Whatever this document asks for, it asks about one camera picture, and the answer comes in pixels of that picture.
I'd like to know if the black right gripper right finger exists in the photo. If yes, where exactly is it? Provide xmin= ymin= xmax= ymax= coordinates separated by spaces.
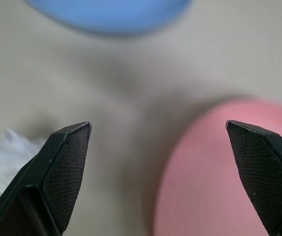
xmin=225 ymin=119 xmax=282 ymax=236

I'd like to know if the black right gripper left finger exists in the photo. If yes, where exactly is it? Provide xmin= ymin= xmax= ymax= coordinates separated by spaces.
xmin=0 ymin=121 xmax=93 ymax=236

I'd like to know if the white crumpled tissue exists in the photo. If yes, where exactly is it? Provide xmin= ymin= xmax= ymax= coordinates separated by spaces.
xmin=0 ymin=127 xmax=46 ymax=205

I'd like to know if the pink round plate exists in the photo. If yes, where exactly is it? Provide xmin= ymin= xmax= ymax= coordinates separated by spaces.
xmin=153 ymin=99 xmax=282 ymax=236

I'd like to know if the blue round plate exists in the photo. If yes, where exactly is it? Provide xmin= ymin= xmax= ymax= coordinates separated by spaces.
xmin=23 ymin=0 xmax=193 ymax=35

